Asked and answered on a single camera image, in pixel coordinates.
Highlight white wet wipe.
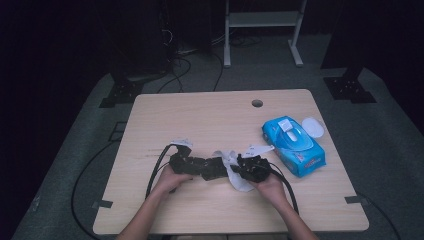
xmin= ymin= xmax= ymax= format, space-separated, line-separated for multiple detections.
xmin=212 ymin=149 xmax=256 ymax=193

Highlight hand-held gripper cable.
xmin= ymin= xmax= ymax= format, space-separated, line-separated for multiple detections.
xmin=268 ymin=161 xmax=300 ymax=215
xmin=144 ymin=143 xmax=178 ymax=200

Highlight black tape strip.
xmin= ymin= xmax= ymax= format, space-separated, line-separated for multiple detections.
xmin=91 ymin=199 xmax=114 ymax=210
xmin=344 ymin=195 xmax=369 ymax=205

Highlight black floor cable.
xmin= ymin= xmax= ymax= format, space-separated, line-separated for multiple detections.
xmin=70 ymin=139 xmax=122 ymax=240
xmin=356 ymin=191 xmax=402 ymax=240
xmin=212 ymin=51 xmax=225 ymax=93
xmin=156 ymin=56 xmax=193 ymax=94

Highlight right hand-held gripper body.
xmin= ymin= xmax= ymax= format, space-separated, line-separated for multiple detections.
xmin=241 ymin=144 xmax=276 ymax=184

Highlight person's left hand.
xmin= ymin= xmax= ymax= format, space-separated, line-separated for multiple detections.
xmin=153 ymin=165 xmax=195 ymax=201

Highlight blue wet wipe pack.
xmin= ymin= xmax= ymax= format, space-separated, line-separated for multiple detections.
xmin=261 ymin=115 xmax=327 ymax=178

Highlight black stand base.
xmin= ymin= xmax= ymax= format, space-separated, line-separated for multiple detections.
xmin=323 ymin=66 xmax=378 ymax=104
xmin=98 ymin=78 xmax=145 ymax=109

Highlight white metal stand frame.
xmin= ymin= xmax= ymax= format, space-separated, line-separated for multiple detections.
xmin=223 ymin=0 xmax=308 ymax=69

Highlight black equipment case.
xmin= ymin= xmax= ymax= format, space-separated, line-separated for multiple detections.
xmin=109 ymin=0 xmax=174 ymax=79

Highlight left hand-held gripper cable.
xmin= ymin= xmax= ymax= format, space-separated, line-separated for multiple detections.
xmin=144 ymin=143 xmax=178 ymax=200

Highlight blue toy car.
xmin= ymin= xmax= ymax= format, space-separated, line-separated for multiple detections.
xmin=199 ymin=156 xmax=230 ymax=182

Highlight person's right hand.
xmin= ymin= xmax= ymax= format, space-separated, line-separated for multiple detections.
xmin=254 ymin=174 xmax=287 ymax=208

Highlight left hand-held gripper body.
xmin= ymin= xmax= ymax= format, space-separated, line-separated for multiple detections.
xmin=169 ymin=138 xmax=201 ymax=175

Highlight right hand-held gripper cable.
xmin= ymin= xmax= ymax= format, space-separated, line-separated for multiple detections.
xmin=268 ymin=161 xmax=300 ymax=215

